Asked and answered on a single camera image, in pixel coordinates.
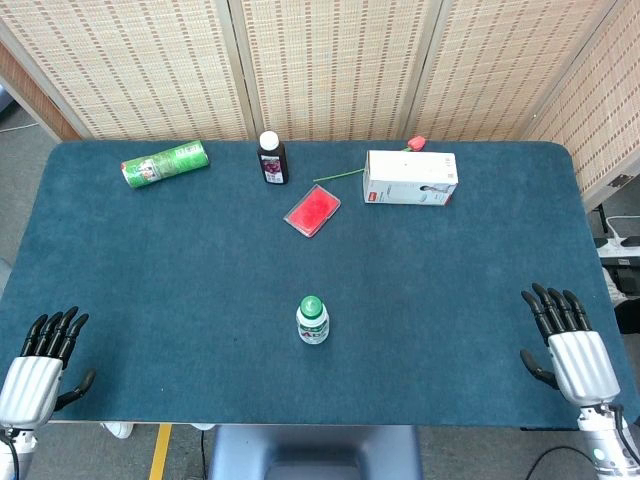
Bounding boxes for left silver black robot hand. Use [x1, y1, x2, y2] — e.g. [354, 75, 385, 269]
[0, 306, 97, 430]

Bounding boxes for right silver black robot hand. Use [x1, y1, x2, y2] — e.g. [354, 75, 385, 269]
[519, 282, 622, 407]

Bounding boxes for white AD milk bottle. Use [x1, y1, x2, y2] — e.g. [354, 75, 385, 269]
[295, 299, 331, 345]

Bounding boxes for dark grape juice bottle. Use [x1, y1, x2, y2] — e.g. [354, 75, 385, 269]
[256, 130, 290, 186]

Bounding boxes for white base foot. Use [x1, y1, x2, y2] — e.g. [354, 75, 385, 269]
[99, 422, 135, 440]

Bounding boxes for blue felt table cloth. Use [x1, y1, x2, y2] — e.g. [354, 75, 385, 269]
[0, 139, 640, 430]

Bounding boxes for white cardboard lamp box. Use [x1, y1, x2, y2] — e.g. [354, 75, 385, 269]
[362, 149, 459, 207]

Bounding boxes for green chip can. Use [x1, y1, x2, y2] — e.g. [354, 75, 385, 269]
[120, 140, 211, 190]

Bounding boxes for woven bamboo screen panel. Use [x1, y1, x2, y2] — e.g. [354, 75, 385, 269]
[228, 0, 444, 142]
[522, 0, 640, 212]
[403, 0, 619, 142]
[0, 0, 254, 142]

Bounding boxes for artificial red rose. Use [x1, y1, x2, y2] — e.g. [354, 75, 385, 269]
[312, 135, 427, 183]

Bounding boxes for blue grey robot torso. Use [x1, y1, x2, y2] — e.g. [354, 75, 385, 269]
[207, 424, 424, 480]

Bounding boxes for red plastic case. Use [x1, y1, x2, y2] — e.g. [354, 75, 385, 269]
[283, 183, 342, 239]

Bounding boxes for black floor cable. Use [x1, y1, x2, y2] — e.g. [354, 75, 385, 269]
[524, 444, 596, 480]

